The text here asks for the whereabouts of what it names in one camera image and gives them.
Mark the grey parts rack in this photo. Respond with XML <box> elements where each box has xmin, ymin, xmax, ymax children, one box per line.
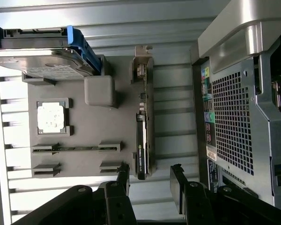
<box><xmin>22</xmin><ymin>54</ymin><xmax>155</xmax><ymax>178</ymax></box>

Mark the grey case handle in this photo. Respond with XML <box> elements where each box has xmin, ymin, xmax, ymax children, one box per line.
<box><xmin>198</xmin><ymin>0</ymin><xmax>281</xmax><ymax>73</ymax></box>

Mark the silver CPU chip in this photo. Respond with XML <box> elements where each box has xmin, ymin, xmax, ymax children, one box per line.
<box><xmin>37</xmin><ymin>101</ymin><xmax>67</xmax><ymax>134</ymax></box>

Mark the hard disk in blue bracket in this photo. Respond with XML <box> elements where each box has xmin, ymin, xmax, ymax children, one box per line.
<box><xmin>0</xmin><ymin>24</ymin><xmax>101</xmax><ymax>82</ymax></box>

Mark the open grey PC case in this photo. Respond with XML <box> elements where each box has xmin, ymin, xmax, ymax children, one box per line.
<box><xmin>191</xmin><ymin>0</ymin><xmax>281</xmax><ymax>209</ymax></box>

